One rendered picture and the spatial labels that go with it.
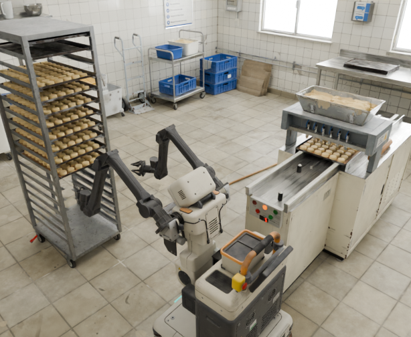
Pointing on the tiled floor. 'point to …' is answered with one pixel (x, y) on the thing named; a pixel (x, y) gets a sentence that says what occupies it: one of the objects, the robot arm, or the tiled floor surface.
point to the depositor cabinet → (362, 190)
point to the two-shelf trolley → (173, 74)
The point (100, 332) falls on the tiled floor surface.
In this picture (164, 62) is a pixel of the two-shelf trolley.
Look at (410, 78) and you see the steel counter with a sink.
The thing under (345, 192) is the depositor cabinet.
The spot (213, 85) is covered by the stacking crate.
